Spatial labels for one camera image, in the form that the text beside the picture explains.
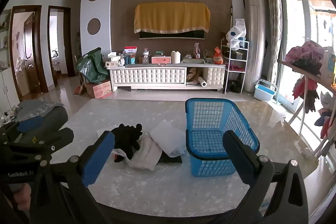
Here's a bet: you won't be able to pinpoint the blue and white bucket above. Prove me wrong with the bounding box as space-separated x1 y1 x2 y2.
253 79 278 102

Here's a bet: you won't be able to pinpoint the brown dustpan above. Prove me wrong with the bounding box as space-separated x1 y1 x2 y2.
73 82 86 96

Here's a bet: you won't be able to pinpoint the green shopping bag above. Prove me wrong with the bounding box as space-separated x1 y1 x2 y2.
76 47 110 84

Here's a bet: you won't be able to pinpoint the white paper roll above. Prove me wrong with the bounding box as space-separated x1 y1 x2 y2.
195 76 208 88

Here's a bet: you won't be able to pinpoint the patterned beige curtain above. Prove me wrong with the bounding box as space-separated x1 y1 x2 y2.
258 0 283 88

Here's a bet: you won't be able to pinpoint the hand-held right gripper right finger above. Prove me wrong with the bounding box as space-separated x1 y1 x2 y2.
223 130 309 224

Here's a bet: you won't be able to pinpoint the white and blue plastic bags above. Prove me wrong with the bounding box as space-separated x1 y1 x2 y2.
226 18 247 51

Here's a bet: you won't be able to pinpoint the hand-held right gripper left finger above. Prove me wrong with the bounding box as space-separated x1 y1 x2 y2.
29 130 118 224

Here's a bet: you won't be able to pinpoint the brown round wall disc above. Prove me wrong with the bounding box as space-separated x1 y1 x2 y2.
87 18 102 35

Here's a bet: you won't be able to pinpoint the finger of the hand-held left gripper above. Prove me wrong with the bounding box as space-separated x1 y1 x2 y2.
16 116 45 133
7 127 74 154

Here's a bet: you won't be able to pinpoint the red and white snack bag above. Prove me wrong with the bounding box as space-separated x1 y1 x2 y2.
123 46 138 57

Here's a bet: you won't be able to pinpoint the white wall cabinet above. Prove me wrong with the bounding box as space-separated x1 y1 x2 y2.
0 9 14 109

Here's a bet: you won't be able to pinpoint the white metal shelf rack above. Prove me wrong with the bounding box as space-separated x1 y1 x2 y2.
220 39 249 95

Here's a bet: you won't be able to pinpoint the brown wooden doorway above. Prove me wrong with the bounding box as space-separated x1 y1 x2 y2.
47 5 76 87

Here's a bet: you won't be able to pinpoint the dark grey chair back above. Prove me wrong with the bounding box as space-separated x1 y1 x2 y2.
25 106 69 136

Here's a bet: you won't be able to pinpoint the blue plastic basket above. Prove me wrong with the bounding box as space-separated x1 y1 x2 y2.
184 97 260 178

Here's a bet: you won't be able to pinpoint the white tufted television cabinet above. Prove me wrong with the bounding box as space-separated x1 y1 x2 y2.
109 62 226 92

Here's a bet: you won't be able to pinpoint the white standing air conditioner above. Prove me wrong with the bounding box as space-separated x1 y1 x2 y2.
244 0 267 93

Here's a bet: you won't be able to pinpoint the red hanging garment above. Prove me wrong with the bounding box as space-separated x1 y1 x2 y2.
292 76 320 113

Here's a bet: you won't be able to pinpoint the grey flat tray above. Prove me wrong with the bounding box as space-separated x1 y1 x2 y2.
181 57 205 64

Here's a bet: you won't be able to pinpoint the brown wooden door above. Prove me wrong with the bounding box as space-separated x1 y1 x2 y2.
9 5 49 102

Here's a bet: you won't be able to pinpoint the pink clothes pile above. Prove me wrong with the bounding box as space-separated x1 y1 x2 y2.
285 40 326 75

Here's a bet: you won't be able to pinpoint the mixed hanging clothes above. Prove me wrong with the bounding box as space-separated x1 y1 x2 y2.
313 92 336 141

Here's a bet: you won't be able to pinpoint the black television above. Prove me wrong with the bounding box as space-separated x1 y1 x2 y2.
138 29 205 40

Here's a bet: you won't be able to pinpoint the grey patterned cloth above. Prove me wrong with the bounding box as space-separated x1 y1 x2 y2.
14 100 65 123

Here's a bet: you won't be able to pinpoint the orange bag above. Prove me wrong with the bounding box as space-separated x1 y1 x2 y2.
213 47 224 65

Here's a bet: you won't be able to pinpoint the wicker basket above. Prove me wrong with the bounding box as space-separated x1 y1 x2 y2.
203 50 215 63

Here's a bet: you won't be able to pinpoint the black cloth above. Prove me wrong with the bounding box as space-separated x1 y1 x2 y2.
158 151 183 164

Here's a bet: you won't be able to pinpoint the white and blue carton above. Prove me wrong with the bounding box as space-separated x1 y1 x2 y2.
319 47 336 88

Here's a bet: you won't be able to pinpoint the pink storage box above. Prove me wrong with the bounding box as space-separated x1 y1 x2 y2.
151 55 172 64

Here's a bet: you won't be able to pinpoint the black garment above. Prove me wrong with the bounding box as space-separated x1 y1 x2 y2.
111 123 143 163

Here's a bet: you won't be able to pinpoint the white clothes drying rack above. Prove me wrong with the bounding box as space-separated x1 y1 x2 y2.
277 59 336 159

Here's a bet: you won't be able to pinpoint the black bag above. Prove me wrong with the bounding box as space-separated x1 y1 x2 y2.
227 79 242 93

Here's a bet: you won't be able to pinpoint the red printed cardboard box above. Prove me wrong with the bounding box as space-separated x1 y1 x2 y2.
84 79 112 99

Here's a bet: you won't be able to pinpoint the white cloth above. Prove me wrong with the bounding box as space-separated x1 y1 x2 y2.
130 134 163 170
149 119 187 157

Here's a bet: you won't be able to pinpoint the brown paper bag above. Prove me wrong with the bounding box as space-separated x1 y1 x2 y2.
186 68 203 82

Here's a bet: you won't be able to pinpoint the glass sliding door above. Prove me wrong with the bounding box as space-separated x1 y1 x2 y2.
278 0 336 115

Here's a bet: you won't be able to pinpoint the yellow television cover cloth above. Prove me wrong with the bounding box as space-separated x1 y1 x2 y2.
134 2 211 34

